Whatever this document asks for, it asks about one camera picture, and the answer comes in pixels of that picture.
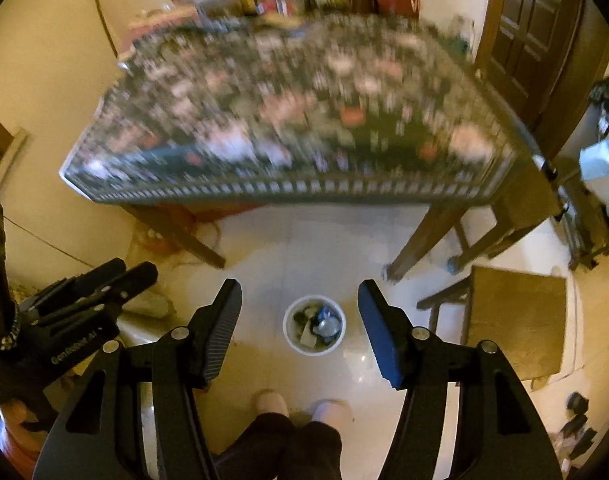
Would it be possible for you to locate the wooden table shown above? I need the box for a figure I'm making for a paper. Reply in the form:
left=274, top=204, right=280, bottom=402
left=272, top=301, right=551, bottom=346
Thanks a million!
left=118, top=10, right=561, bottom=287

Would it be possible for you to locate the wooden stool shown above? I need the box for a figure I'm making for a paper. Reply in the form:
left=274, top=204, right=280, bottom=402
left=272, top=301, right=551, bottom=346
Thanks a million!
left=417, top=265, right=570, bottom=382

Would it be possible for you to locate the blue wrapper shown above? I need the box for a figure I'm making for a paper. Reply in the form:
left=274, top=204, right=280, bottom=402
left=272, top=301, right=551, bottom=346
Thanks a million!
left=315, top=304, right=344, bottom=337

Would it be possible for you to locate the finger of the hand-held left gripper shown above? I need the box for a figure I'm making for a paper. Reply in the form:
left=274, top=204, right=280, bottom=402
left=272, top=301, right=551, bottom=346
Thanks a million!
left=33, top=262, right=159, bottom=327
left=23, top=258, right=126, bottom=312

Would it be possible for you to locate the brown wooden door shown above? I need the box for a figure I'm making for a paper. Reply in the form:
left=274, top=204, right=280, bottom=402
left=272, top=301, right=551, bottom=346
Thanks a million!
left=472, top=0, right=609, bottom=147

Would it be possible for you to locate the black shoe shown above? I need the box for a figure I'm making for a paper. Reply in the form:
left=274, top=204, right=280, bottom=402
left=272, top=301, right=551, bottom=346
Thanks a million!
left=559, top=392, right=598, bottom=461

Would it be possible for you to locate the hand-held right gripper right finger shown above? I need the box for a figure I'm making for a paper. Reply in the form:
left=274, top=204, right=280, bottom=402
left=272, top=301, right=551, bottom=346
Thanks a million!
left=357, top=280, right=580, bottom=480

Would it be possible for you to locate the wooden rack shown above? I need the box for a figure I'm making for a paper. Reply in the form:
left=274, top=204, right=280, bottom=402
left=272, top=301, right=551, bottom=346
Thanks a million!
left=555, top=72, right=609, bottom=272

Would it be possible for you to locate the person's right leg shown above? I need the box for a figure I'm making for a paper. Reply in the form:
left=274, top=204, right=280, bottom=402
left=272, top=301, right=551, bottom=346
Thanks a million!
left=279, top=421, right=343, bottom=480

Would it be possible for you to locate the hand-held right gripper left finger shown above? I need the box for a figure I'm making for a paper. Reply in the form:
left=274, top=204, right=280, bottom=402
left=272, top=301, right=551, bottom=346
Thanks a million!
left=33, top=278, right=243, bottom=480

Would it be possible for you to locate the white slipper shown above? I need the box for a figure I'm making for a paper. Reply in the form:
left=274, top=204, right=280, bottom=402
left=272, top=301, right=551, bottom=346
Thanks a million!
left=254, top=390, right=290, bottom=419
left=312, top=400, right=353, bottom=426

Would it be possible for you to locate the white bucket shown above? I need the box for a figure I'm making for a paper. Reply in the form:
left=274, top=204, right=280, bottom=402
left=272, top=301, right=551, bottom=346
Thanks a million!
left=283, top=296, right=346, bottom=358

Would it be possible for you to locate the pink folded cloth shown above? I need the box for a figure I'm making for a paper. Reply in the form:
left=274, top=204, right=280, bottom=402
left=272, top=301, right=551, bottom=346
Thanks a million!
left=128, top=5, right=201, bottom=32

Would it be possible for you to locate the thin wooden stick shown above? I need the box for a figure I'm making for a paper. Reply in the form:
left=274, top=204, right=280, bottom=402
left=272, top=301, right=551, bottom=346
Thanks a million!
left=89, top=0, right=121, bottom=59

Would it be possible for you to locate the person's left leg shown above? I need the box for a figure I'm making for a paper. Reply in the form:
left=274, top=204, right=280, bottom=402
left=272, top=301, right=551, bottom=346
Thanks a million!
left=217, top=412, right=295, bottom=480

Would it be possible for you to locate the floral tablecloth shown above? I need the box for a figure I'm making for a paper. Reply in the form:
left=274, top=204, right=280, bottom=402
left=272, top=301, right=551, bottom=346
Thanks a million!
left=59, top=12, right=524, bottom=207

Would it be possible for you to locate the person's leg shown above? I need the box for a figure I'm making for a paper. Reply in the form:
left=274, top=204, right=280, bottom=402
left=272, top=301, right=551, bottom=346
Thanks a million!
left=217, top=412, right=295, bottom=480
left=279, top=421, right=343, bottom=480

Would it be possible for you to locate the dark patterned cloth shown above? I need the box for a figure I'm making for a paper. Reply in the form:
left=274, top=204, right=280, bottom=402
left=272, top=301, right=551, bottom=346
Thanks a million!
left=587, top=72, right=609, bottom=112

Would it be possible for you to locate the white plastic bag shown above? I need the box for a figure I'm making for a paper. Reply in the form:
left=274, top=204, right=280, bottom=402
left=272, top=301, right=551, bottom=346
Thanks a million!
left=579, top=139, right=609, bottom=196

